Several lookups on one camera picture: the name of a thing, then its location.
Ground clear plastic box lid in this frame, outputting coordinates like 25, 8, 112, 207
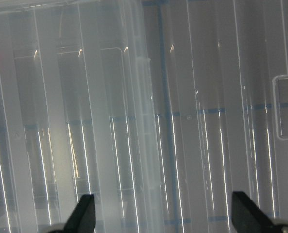
124, 0, 288, 233

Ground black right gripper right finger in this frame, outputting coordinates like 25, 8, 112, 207
232, 191, 288, 233

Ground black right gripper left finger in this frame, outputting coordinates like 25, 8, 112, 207
62, 194, 96, 233

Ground clear plastic storage box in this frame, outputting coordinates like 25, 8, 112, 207
0, 0, 165, 233

